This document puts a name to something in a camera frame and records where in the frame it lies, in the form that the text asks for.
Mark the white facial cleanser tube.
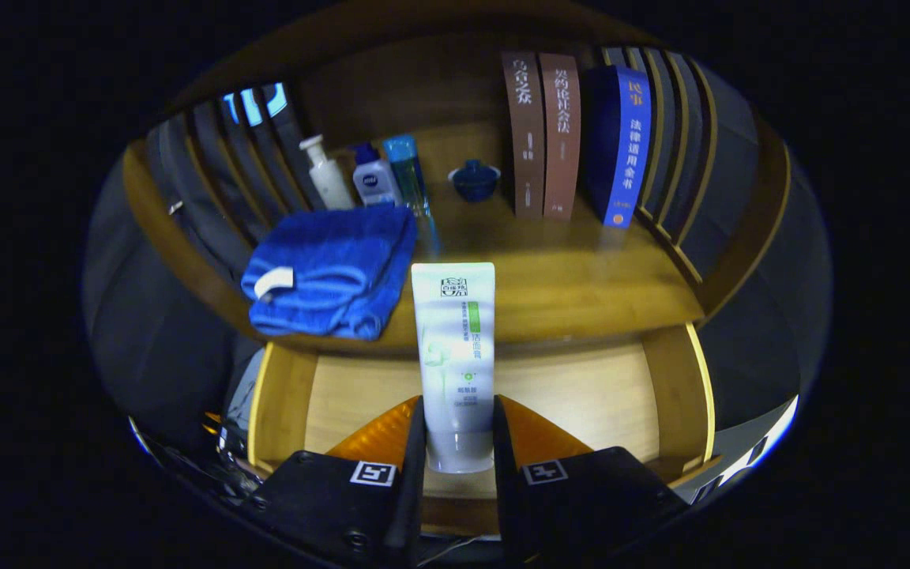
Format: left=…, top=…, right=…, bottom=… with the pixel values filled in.
left=411, top=262, right=497, bottom=475

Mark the white vented panel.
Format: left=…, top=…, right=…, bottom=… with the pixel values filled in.
left=692, top=395, right=799, bottom=503

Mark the tall teal bottle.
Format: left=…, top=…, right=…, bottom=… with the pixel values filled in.
left=382, top=134, right=432, bottom=218

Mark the wooden cabinet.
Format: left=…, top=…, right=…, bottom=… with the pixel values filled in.
left=119, top=0, right=792, bottom=356

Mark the white pump bottle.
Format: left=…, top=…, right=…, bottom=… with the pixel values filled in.
left=299, top=134, right=355, bottom=212

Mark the black backdrop cloth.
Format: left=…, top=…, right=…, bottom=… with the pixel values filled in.
left=82, top=47, right=833, bottom=443

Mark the white bottle with blue cap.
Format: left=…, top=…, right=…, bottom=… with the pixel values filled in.
left=352, top=142, right=404, bottom=208

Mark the dark brown book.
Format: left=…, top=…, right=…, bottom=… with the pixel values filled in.
left=502, top=51, right=546, bottom=220

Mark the dark blue lidded teacup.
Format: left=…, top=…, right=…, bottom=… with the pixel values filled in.
left=448, top=159, right=502, bottom=203

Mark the blue folded towel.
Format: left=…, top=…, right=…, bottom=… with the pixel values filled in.
left=240, top=205, right=418, bottom=342

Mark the blue book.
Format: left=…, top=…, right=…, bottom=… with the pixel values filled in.
left=586, top=65, right=652, bottom=228

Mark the wooden drawer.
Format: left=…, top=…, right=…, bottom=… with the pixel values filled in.
left=248, top=320, right=716, bottom=538

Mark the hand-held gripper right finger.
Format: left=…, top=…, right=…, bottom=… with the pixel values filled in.
left=491, top=394, right=689, bottom=563

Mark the wooden countertop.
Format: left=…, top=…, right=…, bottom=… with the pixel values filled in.
left=246, top=182, right=706, bottom=354

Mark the reddish brown book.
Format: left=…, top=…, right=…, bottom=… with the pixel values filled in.
left=539, top=53, right=582, bottom=221

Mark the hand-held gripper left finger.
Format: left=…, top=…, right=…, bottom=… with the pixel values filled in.
left=246, top=395, right=428, bottom=566

